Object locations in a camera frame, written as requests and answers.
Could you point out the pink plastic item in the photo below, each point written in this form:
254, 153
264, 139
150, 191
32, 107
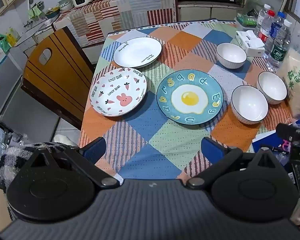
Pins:
285, 145

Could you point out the black box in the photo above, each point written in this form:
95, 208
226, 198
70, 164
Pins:
297, 177

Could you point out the red label water bottle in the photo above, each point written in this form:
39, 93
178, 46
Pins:
265, 27

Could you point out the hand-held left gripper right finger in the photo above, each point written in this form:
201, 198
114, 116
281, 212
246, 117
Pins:
212, 148

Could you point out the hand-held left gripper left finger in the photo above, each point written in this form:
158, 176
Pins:
93, 148

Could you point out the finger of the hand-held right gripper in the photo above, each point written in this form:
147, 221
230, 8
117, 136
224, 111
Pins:
271, 148
288, 131

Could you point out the grey refrigerator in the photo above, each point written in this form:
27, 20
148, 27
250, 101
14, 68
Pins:
5, 85

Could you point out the clear white label water bottle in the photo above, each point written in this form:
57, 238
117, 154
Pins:
261, 15

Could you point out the dark packet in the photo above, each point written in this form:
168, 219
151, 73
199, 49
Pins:
252, 13

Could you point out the green label water bottle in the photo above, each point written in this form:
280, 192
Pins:
280, 50

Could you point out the clear plastic jug of rice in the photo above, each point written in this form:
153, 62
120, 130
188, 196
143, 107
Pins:
297, 80

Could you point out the blue label water bottle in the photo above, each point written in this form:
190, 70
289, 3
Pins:
275, 30

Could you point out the colourful patchwork tablecloth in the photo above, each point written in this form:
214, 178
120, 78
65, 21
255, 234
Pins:
165, 140

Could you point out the green plastic basket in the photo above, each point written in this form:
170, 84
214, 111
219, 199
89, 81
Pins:
246, 21

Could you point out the striped patchwork cabinet cloth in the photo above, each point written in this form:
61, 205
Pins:
120, 15

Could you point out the white ribbed bowl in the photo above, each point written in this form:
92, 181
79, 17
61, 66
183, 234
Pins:
231, 55
250, 103
272, 87

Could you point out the blue plate with fried egg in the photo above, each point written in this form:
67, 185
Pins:
190, 97

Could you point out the checkered fuzzy blanket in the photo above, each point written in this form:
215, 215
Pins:
15, 160

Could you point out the white plate with sun print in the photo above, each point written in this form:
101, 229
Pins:
136, 52

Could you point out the wooden chair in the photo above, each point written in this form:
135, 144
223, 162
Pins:
57, 80

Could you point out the blue book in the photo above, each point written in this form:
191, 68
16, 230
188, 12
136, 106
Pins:
266, 140

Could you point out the white plate with pink rabbit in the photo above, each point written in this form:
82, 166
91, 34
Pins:
117, 92

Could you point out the white stove cabinet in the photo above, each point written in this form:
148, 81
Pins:
197, 12

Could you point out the green cloth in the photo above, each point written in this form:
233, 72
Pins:
35, 11

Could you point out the white tissue pack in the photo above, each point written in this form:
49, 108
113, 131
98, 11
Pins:
250, 42

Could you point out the stack of pale bowls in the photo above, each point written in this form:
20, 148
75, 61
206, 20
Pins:
65, 4

